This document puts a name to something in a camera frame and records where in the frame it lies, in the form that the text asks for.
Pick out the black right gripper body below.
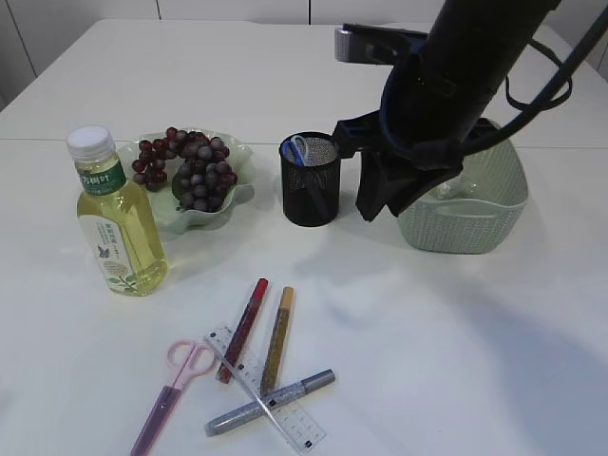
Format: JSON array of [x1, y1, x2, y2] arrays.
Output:
[[331, 110, 500, 171]]

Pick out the silver glitter pen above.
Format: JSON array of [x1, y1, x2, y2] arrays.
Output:
[[204, 370, 335, 437]]

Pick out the pink scissors with cover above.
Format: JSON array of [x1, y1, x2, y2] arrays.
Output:
[[130, 339, 216, 455]]

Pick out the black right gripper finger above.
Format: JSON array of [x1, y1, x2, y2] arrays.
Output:
[[356, 151, 391, 222], [387, 164, 464, 217]]

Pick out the black mesh pen holder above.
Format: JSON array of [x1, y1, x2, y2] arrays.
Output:
[[278, 131, 341, 227]]

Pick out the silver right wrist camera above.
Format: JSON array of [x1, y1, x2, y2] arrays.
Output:
[[334, 24, 428, 66]]

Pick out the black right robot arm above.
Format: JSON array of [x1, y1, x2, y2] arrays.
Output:
[[332, 0, 607, 221]]

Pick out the blue scissors with cover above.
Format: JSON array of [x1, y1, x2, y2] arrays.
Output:
[[281, 134, 333, 219]]

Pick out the clear plastic ruler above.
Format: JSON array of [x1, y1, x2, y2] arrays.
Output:
[[202, 322, 330, 456]]

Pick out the green scalloped plastic plate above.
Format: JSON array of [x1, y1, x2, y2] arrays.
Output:
[[118, 126, 254, 235]]

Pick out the yellow tea drink bottle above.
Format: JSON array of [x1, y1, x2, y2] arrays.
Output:
[[66, 125, 168, 296]]

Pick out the red glitter pen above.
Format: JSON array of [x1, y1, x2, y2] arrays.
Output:
[[224, 277, 269, 367]]

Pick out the green woven plastic basket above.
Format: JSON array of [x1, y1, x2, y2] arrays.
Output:
[[397, 140, 528, 255]]

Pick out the clear plastic sheet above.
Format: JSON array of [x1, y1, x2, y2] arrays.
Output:
[[435, 175, 478, 200]]

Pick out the gold glitter pen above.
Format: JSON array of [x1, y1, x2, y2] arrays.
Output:
[[260, 286, 295, 396]]

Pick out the purple artificial grape bunch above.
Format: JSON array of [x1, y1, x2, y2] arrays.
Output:
[[131, 126, 238, 213]]

